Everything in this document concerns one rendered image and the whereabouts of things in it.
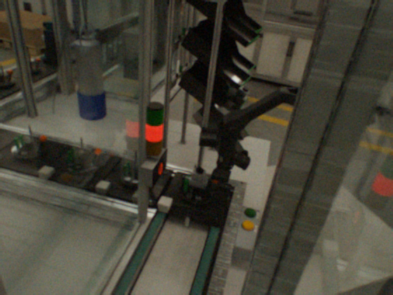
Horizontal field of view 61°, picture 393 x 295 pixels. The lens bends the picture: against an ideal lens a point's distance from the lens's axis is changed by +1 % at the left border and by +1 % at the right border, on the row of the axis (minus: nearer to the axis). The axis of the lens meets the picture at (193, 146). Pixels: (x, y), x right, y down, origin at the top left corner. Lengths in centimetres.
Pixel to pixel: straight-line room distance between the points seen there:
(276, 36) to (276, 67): 43
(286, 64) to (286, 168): 502
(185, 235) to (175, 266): 14
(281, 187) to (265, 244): 4
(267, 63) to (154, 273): 442
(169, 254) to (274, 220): 100
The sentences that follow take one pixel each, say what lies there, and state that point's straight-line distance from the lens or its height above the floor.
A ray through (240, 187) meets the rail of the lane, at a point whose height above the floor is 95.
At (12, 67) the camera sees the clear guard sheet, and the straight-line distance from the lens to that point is 49.
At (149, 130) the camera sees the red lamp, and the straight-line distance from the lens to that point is 95.
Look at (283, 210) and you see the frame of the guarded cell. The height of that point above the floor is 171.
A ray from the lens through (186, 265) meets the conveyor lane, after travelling 114.
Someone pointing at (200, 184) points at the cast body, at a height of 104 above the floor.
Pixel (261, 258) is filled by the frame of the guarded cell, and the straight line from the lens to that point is 20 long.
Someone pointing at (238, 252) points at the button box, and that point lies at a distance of 119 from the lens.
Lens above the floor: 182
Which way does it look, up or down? 32 degrees down
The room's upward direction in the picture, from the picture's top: 7 degrees clockwise
